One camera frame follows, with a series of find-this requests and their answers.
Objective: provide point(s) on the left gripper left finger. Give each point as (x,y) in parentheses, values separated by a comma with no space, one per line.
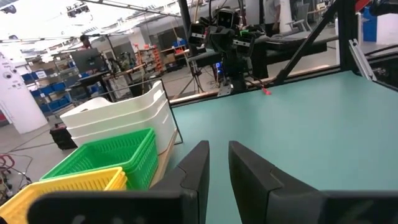
(186,199)

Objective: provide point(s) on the green mesh basket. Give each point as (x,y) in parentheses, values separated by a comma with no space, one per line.
(102,155)
(154,139)
(144,171)

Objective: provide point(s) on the black tripod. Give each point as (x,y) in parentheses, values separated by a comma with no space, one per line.
(194,74)

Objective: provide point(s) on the standing person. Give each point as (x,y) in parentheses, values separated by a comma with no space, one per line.
(272,12)

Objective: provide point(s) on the silver frame bracket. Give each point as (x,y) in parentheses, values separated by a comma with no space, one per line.
(362,59)

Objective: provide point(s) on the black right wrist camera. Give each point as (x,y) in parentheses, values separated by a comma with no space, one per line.
(227,18)

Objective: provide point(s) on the yellow mesh basket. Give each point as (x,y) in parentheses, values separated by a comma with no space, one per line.
(119,181)
(62,186)
(124,185)

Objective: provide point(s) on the ceiling-mounted camera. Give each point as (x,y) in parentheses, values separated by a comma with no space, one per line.
(77,9)

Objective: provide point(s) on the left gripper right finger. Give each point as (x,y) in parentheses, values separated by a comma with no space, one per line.
(255,193)

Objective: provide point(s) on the black table frame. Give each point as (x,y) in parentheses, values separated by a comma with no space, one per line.
(346,31)

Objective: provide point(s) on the shelves with blue bins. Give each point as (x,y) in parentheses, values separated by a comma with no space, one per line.
(49,90)

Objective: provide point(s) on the person behind monitor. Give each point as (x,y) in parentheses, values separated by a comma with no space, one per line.
(84,40)

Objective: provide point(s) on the white plastic basket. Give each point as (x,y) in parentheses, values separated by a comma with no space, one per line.
(133,98)
(133,110)
(133,123)

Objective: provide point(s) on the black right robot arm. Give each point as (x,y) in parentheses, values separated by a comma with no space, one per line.
(236,65)

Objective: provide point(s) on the blue bin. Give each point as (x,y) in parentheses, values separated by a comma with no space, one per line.
(370,25)

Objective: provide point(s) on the green table mat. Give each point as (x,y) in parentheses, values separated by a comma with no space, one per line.
(311,130)

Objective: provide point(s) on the black floor crate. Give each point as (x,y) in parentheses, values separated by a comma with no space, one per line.
(62,137)

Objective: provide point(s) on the orange storage shelves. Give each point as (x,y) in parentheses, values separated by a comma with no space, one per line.
(152,57)

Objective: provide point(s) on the wooden workbench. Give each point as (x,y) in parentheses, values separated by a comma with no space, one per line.
(124,72)

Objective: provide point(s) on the black monitor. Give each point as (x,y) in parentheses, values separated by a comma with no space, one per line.
(88,60)

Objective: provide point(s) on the gray chair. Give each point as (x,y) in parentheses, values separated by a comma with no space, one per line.
(298,21)

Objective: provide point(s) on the white pillar with stickers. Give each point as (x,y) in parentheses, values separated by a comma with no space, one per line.
(18,99)

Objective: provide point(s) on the small red object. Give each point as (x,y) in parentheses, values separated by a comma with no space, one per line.
(266,91)

